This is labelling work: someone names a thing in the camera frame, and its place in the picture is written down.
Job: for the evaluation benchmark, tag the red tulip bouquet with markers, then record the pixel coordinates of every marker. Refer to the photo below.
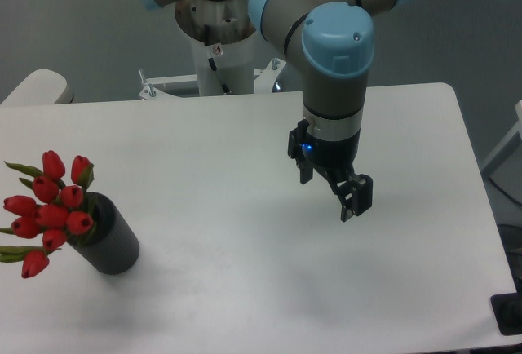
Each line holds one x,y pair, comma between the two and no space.
57,212

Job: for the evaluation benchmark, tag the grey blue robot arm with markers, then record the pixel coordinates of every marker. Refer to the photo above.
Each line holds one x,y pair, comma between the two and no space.
331,44

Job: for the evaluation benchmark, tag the black device at table edge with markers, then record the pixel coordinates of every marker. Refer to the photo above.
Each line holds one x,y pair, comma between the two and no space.
507,313

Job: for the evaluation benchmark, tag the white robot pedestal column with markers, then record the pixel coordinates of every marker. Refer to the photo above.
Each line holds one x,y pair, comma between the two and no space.
221,38

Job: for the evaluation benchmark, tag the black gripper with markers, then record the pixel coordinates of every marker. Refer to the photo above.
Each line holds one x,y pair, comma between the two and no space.
333,160

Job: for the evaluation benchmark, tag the dark grey ribbed vase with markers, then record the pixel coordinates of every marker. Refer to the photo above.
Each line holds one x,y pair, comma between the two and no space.
112,248

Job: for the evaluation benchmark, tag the white metal base frame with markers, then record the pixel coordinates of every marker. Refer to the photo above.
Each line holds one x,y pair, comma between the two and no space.
265,80

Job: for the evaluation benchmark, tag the white furniture at right edge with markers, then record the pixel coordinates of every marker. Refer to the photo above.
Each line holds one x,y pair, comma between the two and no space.
504,148

